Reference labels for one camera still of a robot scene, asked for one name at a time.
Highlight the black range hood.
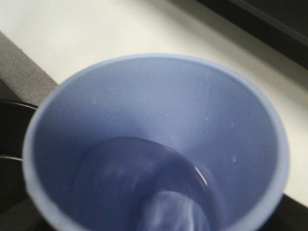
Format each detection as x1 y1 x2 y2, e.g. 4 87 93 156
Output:
168 0 308 70

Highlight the black glass gas stove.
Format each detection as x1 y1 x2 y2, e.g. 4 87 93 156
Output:
0 82 52 231

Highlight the light blue plastic cup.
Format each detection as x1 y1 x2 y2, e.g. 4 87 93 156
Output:
23 54 289 231

